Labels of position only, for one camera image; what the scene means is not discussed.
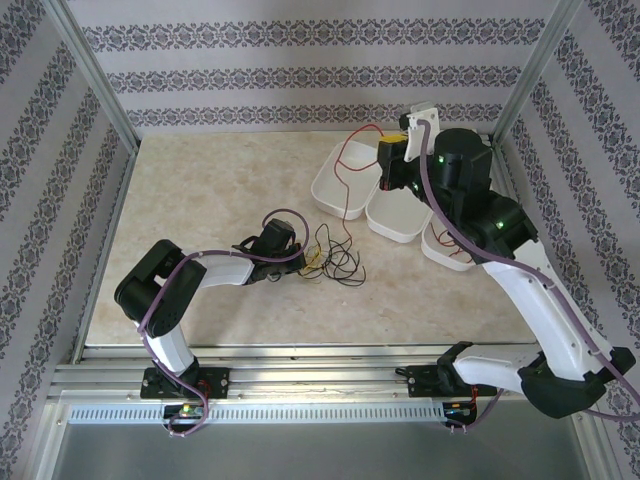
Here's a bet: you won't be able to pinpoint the slotted white cable duct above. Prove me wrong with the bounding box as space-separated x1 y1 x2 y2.
67 402 447 422

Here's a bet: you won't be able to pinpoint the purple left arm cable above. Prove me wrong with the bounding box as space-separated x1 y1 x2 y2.
138 209 312 440

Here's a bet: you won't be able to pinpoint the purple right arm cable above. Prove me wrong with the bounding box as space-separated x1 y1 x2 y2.
419 119 640 435

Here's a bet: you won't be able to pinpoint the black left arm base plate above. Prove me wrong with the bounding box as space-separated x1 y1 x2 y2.
141 366 231 401

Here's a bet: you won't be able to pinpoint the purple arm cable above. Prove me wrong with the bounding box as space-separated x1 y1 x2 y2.
419 119 640 435
138 209 312 440

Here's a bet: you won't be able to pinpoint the aluminium cross rails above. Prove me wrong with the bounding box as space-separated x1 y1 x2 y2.
47 344 594 401

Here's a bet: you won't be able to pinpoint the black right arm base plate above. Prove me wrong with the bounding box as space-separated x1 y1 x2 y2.
406 363 496 400

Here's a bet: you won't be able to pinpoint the aluminium frame post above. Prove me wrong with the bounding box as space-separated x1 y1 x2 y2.
490 0 587 146
43 0 141 154

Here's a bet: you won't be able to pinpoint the grey metal panel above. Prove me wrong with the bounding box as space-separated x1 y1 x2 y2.
49 421 596 480

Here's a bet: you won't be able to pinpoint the white plastic tray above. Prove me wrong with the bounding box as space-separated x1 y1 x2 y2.
421 219 489 273
310 140 389 222
365 169 436 245

